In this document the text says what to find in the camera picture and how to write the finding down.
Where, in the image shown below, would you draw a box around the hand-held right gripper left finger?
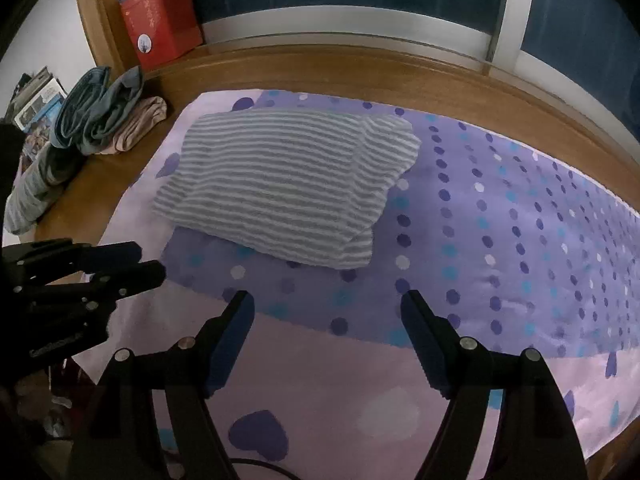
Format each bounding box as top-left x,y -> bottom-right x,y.
67,290 -> 255,480

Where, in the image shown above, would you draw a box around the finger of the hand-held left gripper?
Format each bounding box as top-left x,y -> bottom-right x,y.
15,260 -> 167,312
2,240 -> 145,274

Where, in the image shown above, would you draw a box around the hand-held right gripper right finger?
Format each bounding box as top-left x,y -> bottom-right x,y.
401,290 -> 588,480

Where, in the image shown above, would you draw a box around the folded patterned grey garment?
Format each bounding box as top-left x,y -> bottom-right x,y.
2,142 -> 87,236

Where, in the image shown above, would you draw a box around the folded pink garment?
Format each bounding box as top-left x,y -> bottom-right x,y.
95,96 -> 169,156

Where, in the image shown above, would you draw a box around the folded blue jeans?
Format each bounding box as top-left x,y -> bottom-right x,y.
54,65 -> 147,157

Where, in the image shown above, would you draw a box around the purple dotted bed sheet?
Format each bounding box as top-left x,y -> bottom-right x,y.
75,87 -> 640,480

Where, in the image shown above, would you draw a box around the stack of magazines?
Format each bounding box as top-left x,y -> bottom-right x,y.
7,65 -> 69,135

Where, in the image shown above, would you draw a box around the red box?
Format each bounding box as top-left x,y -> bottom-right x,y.
119,0 -> 205,72

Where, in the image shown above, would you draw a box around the wooden bed headboard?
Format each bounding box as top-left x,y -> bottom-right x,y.
30,0 -> 640,241

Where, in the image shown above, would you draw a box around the black cable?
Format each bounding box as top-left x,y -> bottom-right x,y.
225,457 -> 303,480

